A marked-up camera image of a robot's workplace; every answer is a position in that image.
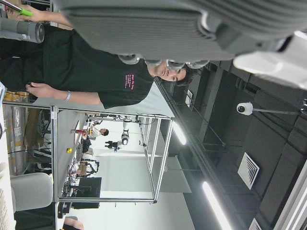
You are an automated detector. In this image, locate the left dexterous robot hand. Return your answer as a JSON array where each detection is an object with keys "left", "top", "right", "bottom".
[{"left": 54, "top": 0, "right": 307, "bottom": 91}]

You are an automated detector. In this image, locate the person in black t-shirt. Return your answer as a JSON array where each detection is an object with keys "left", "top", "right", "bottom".
[{"left": 0, "top": 2, "right": 200, "bottom": 110}]

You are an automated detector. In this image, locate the ceiling light strip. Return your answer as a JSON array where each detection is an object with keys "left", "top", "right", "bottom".
[
  {"left": 171, "top": 120, "right": 188, "bottom": 146},
  {"left": 201, "top": 181, "right": 232, "bottom": 230}
]

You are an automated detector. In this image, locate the person in white shirt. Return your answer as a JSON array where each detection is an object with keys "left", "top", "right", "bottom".
[{"left": 88, "top": 125, "right": 110, "bottom": 140}]

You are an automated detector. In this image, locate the grey bottle with dark cap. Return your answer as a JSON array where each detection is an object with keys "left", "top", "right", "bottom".
[{"left": 0, "top": 18, "right": 46, "bottom": 44}]

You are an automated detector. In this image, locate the green marker pen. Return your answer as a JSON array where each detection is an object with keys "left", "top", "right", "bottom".
[{"left": 4, "top": 0, "right": 33, "bottom": 17}]

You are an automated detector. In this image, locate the white square ceiling vent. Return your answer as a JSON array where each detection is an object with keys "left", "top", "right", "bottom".
[{"left": 237, "top": 152, "right": 260, "bottom": 190}]

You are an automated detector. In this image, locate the black background monitor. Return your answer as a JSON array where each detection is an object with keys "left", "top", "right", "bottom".
[{"left": 71, "top": 176, "right": 103, "bottom": 210}]

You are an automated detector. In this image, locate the grey chair back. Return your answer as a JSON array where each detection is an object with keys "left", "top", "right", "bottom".
[{"left": 10, "top": 172, "right": 54, "bottom": 213}]

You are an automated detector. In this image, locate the white dome security camera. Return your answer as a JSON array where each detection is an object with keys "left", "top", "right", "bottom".
[{"left": 236, "top": 102, "right": 300, "bottom": 116}]

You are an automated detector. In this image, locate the aluminium frame cage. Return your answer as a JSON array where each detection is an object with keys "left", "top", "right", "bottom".
[{"left": 49, "top": 104, "right": 174, "bottom": 205}]

